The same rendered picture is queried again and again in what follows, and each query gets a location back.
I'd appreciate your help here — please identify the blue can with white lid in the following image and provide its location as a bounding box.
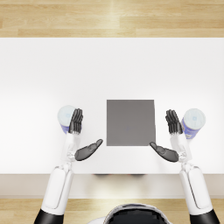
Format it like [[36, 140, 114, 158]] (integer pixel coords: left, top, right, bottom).
[[57, 104, 82, 135], [180, 108, 207, 140]]

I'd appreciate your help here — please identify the dark grey square mat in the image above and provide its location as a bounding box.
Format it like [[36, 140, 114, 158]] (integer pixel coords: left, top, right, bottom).
[[106, 99, 157, 147]]

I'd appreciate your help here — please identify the dark round robot body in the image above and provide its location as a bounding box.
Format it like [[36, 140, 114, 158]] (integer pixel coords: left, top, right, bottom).
[[87, 203, 174, 224]]

